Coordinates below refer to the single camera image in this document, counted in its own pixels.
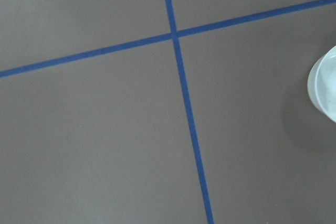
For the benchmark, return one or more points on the white bowl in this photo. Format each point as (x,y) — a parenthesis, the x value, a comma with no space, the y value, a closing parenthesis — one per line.
(321,84)

